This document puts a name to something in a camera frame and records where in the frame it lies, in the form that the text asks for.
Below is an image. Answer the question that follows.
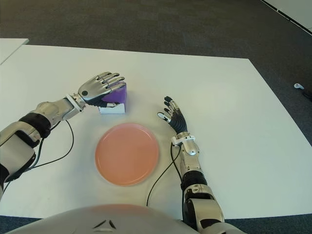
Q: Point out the white neighbouring table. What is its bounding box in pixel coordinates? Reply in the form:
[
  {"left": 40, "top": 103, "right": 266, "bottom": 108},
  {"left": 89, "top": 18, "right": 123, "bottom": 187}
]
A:
[{"left": 0, "top": 38, "right": 29, "bottom": 65}]

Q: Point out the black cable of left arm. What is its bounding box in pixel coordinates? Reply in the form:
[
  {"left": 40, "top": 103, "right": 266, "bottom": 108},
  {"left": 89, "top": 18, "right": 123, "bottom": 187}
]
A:
[{"left": 0, "top": 119, "right": 75, "bottom": 198}]

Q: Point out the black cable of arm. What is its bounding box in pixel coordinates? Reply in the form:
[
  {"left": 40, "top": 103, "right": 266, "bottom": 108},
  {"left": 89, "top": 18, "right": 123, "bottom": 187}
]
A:
[
  {"left": 0, "top": 119, "right": 75, "bottom": 198},
  {"left": 145, "top": 143, "right": 182, "bottom": 207}
]

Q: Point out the round pink plate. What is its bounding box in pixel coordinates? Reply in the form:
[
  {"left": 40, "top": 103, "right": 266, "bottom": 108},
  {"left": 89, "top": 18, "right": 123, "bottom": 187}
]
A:
[{"left": 94, "top": 122, "right": 160, "bottom": 186}]

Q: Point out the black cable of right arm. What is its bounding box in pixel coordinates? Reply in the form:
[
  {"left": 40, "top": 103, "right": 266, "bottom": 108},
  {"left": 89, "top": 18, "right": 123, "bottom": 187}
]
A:
[{"left": 145, "top": 143, "right": 182, "bottom": 207}]

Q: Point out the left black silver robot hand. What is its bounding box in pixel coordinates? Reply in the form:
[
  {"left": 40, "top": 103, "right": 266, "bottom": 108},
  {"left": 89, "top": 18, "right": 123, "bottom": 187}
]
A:
[{"left": 77, "top": 71, "right": 126, "bottom": 108}]

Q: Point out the silver robot torso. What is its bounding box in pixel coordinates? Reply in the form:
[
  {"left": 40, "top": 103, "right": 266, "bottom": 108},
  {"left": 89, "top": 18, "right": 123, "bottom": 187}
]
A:
[{"left": 12, "top": 204, "right": 193, "bottom": 234}]

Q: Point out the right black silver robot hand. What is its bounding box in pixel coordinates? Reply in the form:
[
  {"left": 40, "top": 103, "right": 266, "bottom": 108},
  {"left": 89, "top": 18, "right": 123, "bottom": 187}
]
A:
[{"left": 157, "top": 96, "right": 190, "bottom": 134}]

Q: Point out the purple tissue paper pack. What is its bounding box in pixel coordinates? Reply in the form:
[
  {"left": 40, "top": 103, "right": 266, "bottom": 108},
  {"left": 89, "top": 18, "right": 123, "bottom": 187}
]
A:
[{"left": 98, "top": 82, "right": 128, "bottom": 115}]

